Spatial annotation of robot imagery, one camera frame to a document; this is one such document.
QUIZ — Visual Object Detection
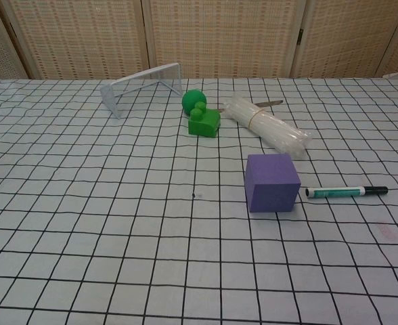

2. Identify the green marker with black cap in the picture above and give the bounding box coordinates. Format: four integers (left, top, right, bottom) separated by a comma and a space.
304, 186, 389, 199

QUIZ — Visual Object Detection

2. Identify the green toy building block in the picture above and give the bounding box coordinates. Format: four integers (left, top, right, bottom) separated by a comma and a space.
187, 101, 221, 139

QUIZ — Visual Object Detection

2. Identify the tan rubber band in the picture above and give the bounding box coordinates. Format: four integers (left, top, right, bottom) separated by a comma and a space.
234, 104, 266, 129

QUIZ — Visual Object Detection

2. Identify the bundle of clear sticks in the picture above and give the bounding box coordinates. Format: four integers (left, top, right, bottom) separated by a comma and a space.
223, 93, 313, 160

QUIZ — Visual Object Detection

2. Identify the green ball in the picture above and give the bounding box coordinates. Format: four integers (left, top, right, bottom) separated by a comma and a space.
181, 88, 208, 116

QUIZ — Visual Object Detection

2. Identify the white wire mesh rack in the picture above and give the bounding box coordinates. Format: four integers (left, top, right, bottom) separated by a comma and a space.
99, 62, 183, 120

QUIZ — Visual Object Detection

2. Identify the metal knife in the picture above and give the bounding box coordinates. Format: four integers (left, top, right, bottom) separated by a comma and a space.
218, 100, 284, 112

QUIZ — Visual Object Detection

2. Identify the black-checked white tablecloth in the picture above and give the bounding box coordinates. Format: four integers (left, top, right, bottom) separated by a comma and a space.
0, 71, 398, 325

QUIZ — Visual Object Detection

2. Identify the purple foam cube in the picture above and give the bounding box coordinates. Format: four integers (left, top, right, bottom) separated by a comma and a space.
244, 154, 302, 213

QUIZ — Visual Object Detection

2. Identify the beige woven folding screen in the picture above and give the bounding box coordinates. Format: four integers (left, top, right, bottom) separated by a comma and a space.
0, 0, 398, 81

